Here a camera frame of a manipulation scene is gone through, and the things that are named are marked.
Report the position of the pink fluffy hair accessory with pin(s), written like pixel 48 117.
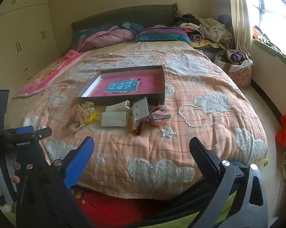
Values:
pixel 157 122

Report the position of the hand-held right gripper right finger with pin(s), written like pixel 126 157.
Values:
pixel 206 162

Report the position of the pile of clothes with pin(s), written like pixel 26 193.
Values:
pixel 212 28

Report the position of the cream flower hair clip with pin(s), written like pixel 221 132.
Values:
pixel 88 104

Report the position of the grey cardboard box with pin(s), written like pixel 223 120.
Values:
pixel 102 101

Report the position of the yellow hair accessory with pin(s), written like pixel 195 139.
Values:
pixel 93 118

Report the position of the silver metal hair clip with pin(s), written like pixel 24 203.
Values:
pixel 162 116

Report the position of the cream bed sheet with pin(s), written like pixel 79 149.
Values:
pixel 157 44

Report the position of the pink book with blue label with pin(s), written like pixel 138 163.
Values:
pixel 147 85

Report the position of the red cloth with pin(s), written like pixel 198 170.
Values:
pixel 109 209

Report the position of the floral laundry basket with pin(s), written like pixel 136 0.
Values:
pixel 240 76

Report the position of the dark hair comb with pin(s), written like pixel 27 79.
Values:
pixel 157 106

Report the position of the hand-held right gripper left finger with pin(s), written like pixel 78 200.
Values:
pixel 79 162

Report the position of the window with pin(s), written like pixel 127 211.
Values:
pixel 276 4

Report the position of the dark bed headboard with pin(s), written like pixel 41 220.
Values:
pixel 121 16

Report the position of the cream curtain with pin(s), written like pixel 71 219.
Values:
pixel 240 16

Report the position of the cream wardrobe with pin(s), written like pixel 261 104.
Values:
pixel 26 28

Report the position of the white hair claw clip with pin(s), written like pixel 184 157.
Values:
pixel 119 106

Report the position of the pink and dark floral quilt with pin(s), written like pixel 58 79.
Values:
pixel 105 38

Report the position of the clear packet with white item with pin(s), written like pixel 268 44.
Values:
pixel 114 119

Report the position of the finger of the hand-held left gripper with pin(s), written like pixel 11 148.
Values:
pixel 43 133
pixel 24 130

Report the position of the orange cloud-patterned blanket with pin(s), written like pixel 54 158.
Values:
pixel 157 142

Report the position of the clothes on windowsill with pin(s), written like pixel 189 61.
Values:
pixel 276 49

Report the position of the striped folded blanket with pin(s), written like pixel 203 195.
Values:
pixel 162 34

